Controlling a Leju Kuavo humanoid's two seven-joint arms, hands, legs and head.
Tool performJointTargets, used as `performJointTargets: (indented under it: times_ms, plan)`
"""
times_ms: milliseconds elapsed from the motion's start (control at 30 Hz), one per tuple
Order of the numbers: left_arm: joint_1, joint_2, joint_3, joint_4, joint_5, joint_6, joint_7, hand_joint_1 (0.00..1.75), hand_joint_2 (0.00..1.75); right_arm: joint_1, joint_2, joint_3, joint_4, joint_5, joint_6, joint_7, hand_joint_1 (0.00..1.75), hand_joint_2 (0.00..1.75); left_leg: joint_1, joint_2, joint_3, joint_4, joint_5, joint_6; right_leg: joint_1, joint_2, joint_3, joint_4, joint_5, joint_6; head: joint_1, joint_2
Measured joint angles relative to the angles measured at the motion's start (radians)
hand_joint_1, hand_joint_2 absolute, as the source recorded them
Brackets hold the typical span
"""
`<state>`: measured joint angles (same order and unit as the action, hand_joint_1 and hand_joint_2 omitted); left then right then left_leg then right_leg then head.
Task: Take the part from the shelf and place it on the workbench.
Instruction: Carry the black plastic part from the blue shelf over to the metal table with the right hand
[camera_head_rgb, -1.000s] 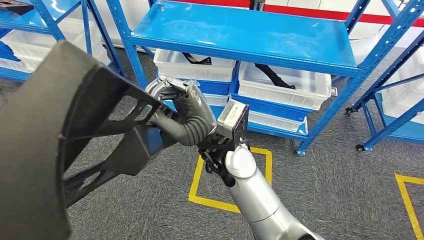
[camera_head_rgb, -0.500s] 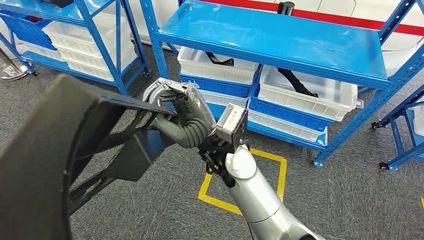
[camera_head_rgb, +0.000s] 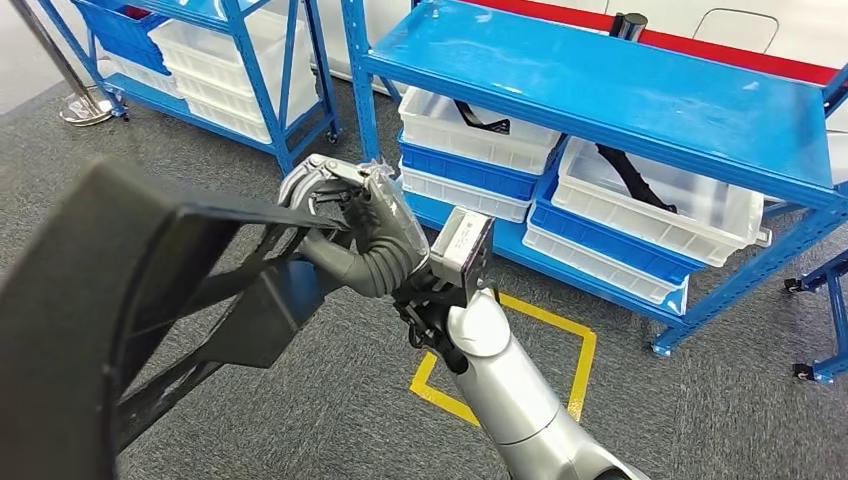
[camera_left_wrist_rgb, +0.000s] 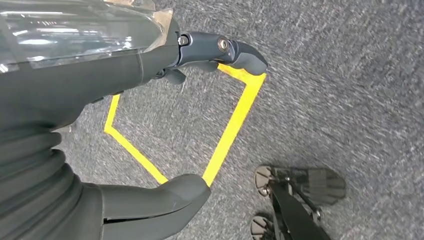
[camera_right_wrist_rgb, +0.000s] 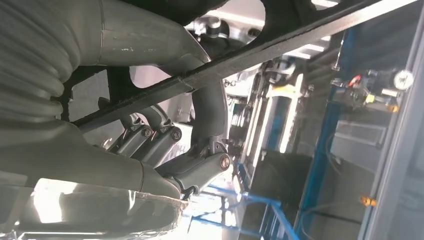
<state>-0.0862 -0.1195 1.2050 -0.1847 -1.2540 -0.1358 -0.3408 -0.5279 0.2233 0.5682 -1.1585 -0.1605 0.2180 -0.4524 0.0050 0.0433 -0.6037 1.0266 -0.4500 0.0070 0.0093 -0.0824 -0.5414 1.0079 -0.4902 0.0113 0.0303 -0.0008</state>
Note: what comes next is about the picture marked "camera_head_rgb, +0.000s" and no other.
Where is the white car with red stripe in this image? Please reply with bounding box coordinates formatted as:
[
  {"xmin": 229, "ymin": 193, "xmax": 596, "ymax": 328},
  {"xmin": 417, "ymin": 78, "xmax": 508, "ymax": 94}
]
[{"xmin": 311, "ymin": 0, "xmax": 848, "ymax": 134}]

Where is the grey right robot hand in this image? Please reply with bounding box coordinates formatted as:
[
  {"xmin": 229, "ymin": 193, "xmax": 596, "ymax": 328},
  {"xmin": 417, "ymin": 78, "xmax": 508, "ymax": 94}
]
[{"xmin": 276, "ymin": 153, "xmax": 432, "ymax": 294}]

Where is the black topped stanchion post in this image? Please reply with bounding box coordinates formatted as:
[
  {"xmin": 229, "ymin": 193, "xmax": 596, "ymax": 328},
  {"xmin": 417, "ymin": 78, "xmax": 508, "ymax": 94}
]
[{"xmin": 609, "ymin": 11, "xmax": 649, "ymax": 42}]

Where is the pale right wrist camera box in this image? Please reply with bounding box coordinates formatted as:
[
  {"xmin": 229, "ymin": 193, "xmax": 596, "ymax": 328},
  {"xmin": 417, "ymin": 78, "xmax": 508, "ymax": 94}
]
[{"xmin": 429, "ymin": 206, "xmax": 496, "ymax": 289}]

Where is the blue metal shelf rack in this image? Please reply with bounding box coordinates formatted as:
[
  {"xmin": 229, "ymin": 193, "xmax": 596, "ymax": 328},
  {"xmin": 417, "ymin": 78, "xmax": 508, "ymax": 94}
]
[
  {"xmin": 784, "ymin": 248, "xmax": 848, "ymax": 387},
  {"xmin": 36, "ymin": 0, "xmax": 342, "ymax": 177},
  {"xmin": 341, "ymin": 0, "xmax": 848, "ymax": 359}
]

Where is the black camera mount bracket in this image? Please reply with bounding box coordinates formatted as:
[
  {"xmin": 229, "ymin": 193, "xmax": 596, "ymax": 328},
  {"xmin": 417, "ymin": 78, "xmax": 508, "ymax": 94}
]
[{"xmin": 394, "ymin": 218, "xmax": 497, "ymax": 313}]

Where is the chrome stanchion post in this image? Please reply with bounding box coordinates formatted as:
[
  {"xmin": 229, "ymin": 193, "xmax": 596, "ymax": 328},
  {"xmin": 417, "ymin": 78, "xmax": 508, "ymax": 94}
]
[{"xmin": 9, "ymin": 0, "xmax": 115, "ymax": 127}]

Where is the black curved plastic part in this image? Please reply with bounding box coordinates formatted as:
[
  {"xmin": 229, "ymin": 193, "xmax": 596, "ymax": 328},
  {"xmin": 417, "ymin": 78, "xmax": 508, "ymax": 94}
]
[
  {"xmin": 453, "ymin": 99, "xmax": 511, "ymax": 136},
  {"xmin": 594, "ymin": 142, "xmax": 678, "ymax": 215}
]

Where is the yellow floor tape rectangle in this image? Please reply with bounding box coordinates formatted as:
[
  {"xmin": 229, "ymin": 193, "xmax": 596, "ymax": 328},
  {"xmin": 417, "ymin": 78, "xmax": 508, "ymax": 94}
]
[{"xmin": 409, "ymin": 291, "xmax": 599, "ymax": 429}]

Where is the black plastic panel part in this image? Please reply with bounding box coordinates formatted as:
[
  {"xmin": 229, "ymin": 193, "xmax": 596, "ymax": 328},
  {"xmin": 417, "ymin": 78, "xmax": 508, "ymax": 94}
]
[{"xmin": 0, "ymin": 158, "xmax": 349, "ymax": 480}]

